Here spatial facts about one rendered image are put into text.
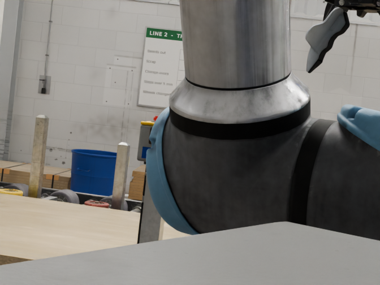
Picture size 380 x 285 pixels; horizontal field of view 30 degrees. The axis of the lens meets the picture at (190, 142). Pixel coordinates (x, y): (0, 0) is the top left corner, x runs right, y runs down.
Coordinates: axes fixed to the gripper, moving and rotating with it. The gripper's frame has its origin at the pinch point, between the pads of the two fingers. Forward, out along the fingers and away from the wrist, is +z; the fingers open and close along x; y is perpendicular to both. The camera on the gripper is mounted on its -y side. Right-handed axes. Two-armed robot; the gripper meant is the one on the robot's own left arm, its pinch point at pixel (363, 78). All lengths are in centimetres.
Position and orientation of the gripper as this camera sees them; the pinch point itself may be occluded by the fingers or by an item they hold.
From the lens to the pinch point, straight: 94.2
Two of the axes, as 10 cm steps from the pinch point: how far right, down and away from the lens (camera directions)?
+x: 8.2, 1.2, -5.6
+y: -5.6, -0.2, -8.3
